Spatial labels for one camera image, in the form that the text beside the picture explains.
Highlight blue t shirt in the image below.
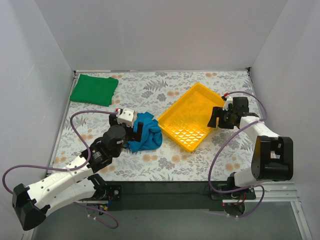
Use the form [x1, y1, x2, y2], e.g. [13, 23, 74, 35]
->
[127, 112, 163, 153]

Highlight yellow plastic tray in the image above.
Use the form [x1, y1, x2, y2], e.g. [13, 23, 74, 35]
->
[158, 83, 224, 152]

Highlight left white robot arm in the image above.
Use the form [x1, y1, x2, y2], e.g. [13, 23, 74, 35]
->
[12, 109, 144, 231]

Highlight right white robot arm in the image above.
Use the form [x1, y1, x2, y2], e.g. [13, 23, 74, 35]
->
[207, 94, 294, 199]

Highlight folded green t shirt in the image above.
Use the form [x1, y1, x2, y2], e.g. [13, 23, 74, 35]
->
[69, 74, 119, 107]

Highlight floral table mat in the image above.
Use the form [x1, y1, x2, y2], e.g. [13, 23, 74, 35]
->
[50, 70, 254, 181]

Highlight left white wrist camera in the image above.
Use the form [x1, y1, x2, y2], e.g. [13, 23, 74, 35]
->
[115, 107, 137, 128]

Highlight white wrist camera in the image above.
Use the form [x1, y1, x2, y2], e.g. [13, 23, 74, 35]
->
[221, 93, 233, 111]
[115, 107, 137, 128]

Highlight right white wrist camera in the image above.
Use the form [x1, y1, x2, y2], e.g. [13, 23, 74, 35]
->
[221, 93, 233, 111]

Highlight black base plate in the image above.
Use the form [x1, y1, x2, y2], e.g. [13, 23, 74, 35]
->
[77, 181, 257, 212]

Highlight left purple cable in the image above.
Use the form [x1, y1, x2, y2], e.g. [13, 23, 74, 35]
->
[1, 109, 121, 229]

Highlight aluminium frame rail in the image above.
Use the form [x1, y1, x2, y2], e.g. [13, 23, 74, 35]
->
[36, 181, 301, 205]

